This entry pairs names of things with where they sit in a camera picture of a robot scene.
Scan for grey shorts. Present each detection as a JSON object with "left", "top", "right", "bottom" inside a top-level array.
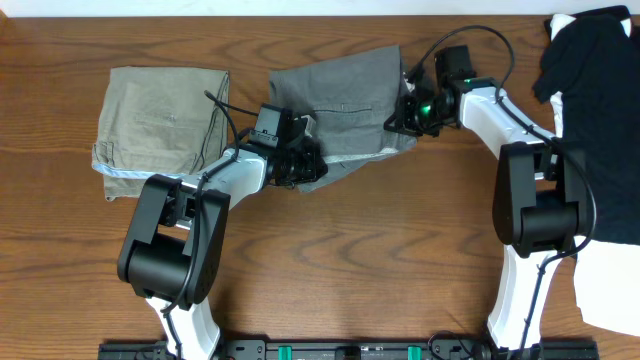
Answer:
[{"left": 269, "top": 46, "right": 417, "bottom": 193}]

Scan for folded khaki shorts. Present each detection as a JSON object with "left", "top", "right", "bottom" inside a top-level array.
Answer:
[{"left": 92, "top": 66, "right": 230, "bottom": 201}]

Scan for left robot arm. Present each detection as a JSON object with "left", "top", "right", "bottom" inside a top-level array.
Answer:
[{"left": 117, "top": 135, "right": 327, "bottom": 359}]

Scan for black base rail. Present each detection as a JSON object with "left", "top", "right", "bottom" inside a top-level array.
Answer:
[{"left": 98, "top": 336, "right": 600, "bottom": 360}]

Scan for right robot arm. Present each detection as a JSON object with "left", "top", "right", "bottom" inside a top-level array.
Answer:
[{"left": 384, "top": 72, "right": 594, "bottom": 356}]

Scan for black garment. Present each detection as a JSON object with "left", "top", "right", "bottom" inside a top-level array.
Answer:
[{"left": 533, "top": 8, "right": 639, "bottom": 245}]

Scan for white garment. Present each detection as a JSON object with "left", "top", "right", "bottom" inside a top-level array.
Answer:
[{"left": 548, "top": 13, "right": 640, "bottom": 337}]

